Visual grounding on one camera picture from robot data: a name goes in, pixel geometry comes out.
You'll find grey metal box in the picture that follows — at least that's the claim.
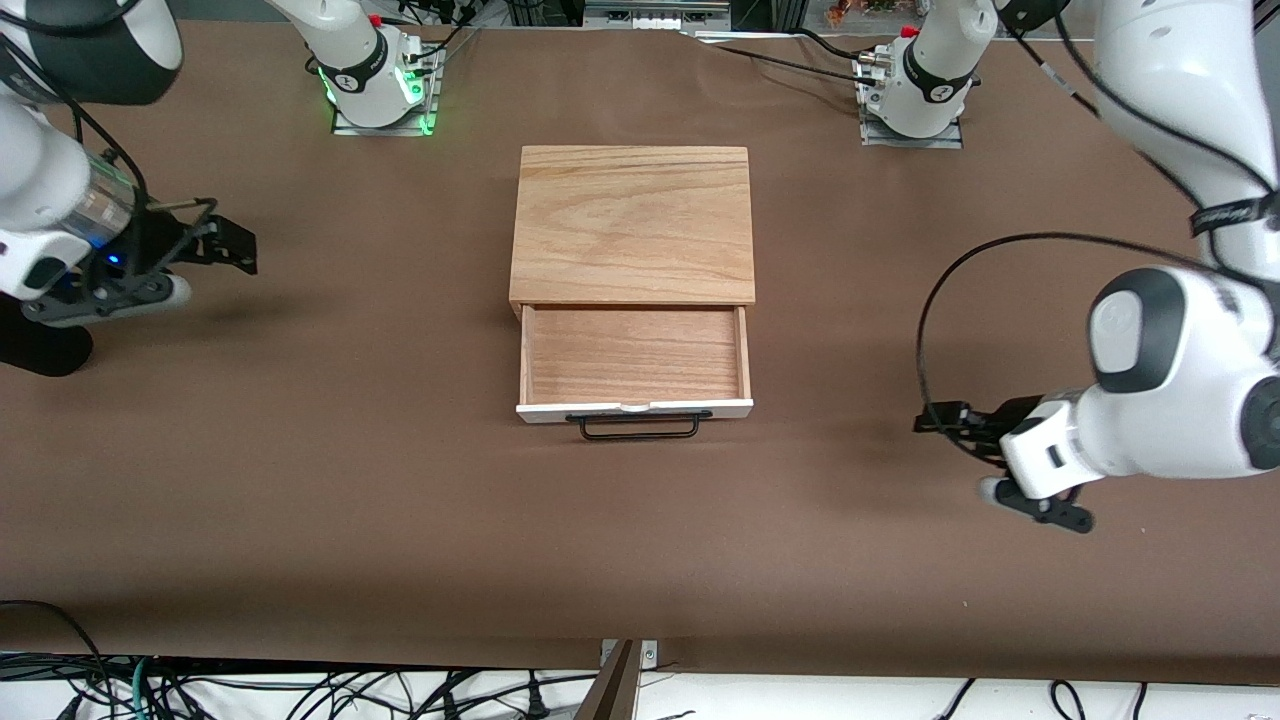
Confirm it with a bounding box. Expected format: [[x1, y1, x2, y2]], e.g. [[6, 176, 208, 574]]
[[583, 0, 733, 32]]

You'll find black cylinder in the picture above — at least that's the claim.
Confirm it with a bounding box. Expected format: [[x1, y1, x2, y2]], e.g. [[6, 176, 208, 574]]
[[0, 295, 94, 378]]

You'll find wooden camera pole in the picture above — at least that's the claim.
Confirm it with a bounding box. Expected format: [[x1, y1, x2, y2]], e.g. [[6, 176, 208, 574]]
[[573, 640, 641, 720]]

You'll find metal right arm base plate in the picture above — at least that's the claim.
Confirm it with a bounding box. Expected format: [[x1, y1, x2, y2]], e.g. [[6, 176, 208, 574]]
[[330, 40, 442, 137]]

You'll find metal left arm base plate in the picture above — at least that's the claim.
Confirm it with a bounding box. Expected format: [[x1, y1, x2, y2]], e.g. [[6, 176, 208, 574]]
[[858, 52, 966, 150]]

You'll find light wooden drawer cabinet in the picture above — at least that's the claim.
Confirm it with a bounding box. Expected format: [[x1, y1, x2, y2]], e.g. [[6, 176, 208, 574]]
[[507, 145, 757, 323]]

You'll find white-front drawer with black handle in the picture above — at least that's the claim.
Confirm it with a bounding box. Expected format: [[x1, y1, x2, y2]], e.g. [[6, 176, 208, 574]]
[[515, 303, 755, 442]]

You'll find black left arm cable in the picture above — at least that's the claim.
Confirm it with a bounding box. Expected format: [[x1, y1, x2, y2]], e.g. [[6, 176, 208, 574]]
[[915, 0, 1280, 471]]

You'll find brown table cover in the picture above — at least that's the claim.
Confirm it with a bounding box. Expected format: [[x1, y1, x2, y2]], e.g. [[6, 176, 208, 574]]
[[0, 20, 1280, 686]]

